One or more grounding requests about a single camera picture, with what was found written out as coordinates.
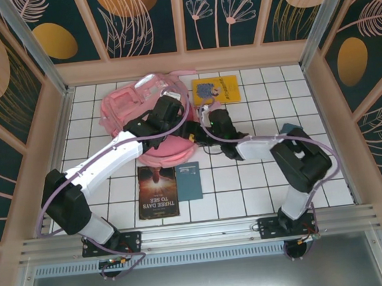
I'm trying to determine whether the pink backpack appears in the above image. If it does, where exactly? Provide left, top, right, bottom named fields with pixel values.
left=93, top=68, right=204, bottom=174

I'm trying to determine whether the yellow cartoon book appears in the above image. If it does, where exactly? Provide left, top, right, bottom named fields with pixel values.
left=191, top=75, right=241, bottom=107

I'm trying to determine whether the thin teal notebook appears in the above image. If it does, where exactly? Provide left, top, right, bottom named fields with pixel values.
left=175, top=161, right=204, bottom=202

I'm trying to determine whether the dark Three Days book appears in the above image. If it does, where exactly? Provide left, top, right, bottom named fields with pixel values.
left=134, top=163, right=181, bottom=221

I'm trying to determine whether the small square teal notebook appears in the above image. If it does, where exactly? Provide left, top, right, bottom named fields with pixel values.
left=279, top=121, right=304, bottom=136

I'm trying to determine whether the grey metal sheet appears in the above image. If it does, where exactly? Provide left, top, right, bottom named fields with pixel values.
left=8, top=246, right=382, bottom=286

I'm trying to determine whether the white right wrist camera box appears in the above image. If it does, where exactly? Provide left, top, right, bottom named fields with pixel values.
left=198, top=105, right=214, bottom=127

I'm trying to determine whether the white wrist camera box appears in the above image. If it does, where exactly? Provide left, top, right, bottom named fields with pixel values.
left=162, top=87, right=183, bottom=101
left=198, top=105, right=214, bottom=127

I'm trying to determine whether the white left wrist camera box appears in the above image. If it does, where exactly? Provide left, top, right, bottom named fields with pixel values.
left=162, top=87, right=183, bottom=101

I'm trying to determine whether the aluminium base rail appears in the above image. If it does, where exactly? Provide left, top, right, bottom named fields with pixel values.
left=17, top=203, right=382, bottom=266

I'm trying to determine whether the aluminium side rail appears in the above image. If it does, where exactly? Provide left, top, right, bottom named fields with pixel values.
left=22, top=85, right=89, bottom=237
left=301, top=61, right=363, bottom=209

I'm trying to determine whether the grey slotted cable duct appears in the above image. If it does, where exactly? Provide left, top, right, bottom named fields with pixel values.
left=32, top=233, right=378, bottom=279

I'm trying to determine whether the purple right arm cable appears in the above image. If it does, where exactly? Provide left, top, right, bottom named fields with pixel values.
left=197, top=83, right=352, bottom=269

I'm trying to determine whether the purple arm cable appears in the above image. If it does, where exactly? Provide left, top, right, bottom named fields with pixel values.
left=28, top=82, right=206, bottom=286
left=197, top=83, right=352, bottom=269

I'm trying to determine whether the aluminium frame post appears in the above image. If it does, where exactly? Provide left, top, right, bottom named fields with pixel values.
left=294, top=0, right=372, bottom=71
left=0, top=0, right=76, bottom=102

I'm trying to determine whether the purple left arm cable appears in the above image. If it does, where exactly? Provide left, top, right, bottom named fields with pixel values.
left=28, top=82, right=206, bottom=286

